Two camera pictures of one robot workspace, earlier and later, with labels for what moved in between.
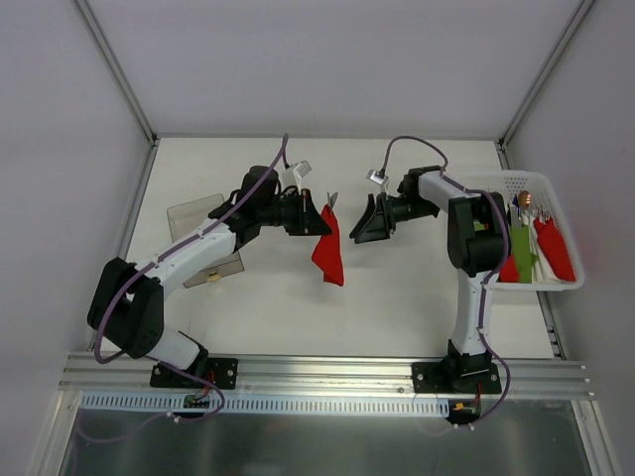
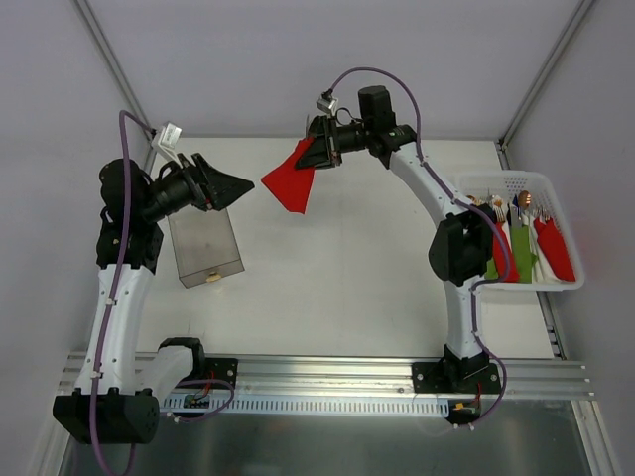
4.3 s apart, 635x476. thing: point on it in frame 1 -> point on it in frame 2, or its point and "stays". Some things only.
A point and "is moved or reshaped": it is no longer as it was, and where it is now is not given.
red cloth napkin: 327,254 is moved or reshaped
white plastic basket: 545,196 stays
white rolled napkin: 542,269 stays
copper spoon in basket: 524,198 stays
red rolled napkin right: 552,240 stays
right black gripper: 384,214 -> 332,142
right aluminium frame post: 512,125 stays
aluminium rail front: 130,374 stays
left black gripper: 304,212 -> 202,181
